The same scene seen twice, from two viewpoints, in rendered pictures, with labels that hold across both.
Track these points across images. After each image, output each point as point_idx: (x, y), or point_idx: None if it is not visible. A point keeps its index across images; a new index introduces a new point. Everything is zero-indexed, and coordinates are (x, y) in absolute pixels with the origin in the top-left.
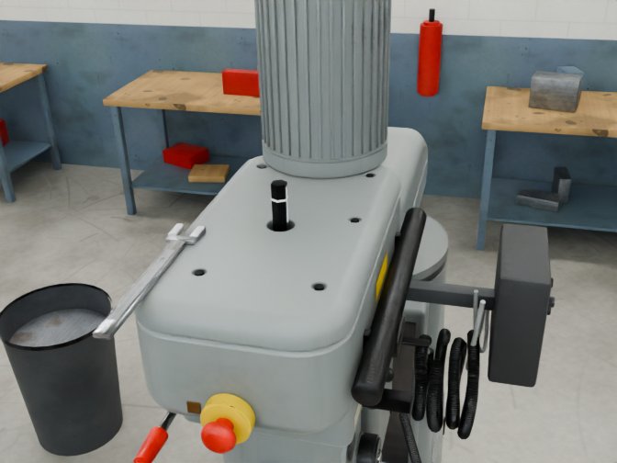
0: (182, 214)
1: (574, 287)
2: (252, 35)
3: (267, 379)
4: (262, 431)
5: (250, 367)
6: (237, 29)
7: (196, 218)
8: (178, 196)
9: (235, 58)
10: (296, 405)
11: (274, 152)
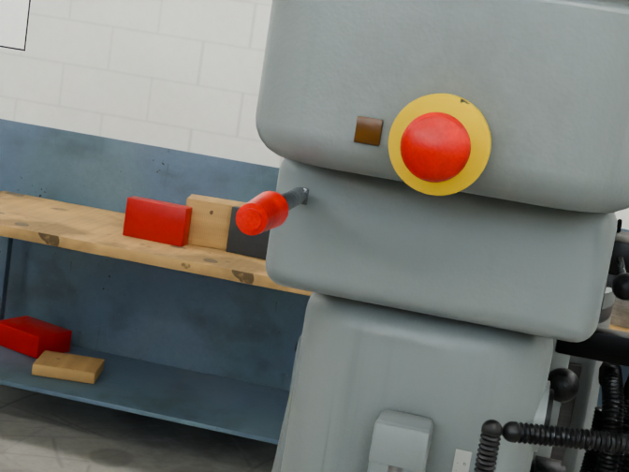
0: (7, 429)
1: None
2: (182, 161)
3: (535, 61)
4: (425, 298)
5: (508, 32)
6: (158, 149)
7: (31, 437)
8: (4, 403)
9: (146, 193)
10: (578, 121)
11: None
